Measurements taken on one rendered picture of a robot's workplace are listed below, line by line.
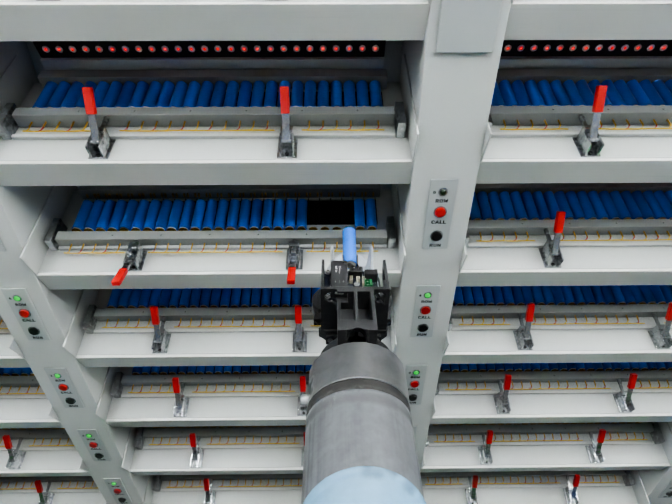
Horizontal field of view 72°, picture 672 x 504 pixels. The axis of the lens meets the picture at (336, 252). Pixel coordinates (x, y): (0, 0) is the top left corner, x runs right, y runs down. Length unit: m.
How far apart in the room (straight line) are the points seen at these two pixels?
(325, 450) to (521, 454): 0.99
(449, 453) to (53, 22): 1.14
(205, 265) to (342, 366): 0.45
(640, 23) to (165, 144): 0.64
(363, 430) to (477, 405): 0.77
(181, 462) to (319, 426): 0.93
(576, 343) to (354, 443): 0.73
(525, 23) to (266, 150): 0.37
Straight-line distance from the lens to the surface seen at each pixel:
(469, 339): 0.96
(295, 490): 1.42
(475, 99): 0.66
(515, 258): 0.85
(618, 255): 0.93
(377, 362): 0.41
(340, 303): 0.47
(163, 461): 1.30
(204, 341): 0.95
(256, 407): 1.08
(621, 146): 0.81
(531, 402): 1.16
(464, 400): 1.11
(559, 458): 1.35
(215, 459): 1.27
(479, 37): 0.64
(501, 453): 1.30
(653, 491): 1.57
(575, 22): 0.69
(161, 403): 1.14
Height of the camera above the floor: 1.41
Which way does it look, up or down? 35 degrees down
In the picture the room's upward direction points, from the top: straight up
